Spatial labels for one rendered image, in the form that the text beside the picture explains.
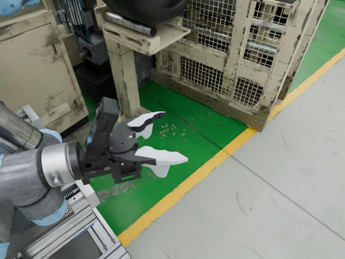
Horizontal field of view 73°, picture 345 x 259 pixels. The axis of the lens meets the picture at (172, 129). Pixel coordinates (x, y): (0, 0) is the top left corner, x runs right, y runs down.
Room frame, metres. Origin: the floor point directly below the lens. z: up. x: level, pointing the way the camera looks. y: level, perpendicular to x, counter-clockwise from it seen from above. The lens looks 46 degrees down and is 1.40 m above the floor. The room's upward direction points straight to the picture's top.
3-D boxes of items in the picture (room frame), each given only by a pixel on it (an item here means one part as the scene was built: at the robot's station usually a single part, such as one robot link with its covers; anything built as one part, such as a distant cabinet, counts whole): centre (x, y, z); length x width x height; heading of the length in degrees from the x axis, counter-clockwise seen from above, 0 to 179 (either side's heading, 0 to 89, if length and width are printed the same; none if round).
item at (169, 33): (1.35, 0.15, 0.80); 0.37 x 0.36 x 0.02; 142
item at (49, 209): (0.24, 0.28, 0.94); 0.11 x 0.08 x 0.11; 17
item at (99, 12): (1.46, 0.29, 0.90); 0.40 x 0.03 x 0.10; 142
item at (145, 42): (1.24, 0.23, 0.84); 0.36 x 0.09 x 0.06; 52
